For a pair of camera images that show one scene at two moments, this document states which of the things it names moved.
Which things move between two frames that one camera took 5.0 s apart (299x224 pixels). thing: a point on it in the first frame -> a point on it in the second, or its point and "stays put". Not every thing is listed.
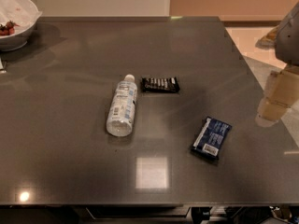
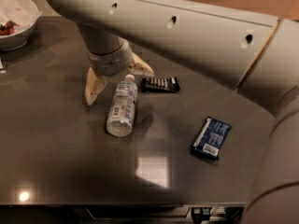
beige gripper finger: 281,93 -> 94,84
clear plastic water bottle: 122,109 stays put
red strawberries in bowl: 8,29 stays put
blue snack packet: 211,137 stays put
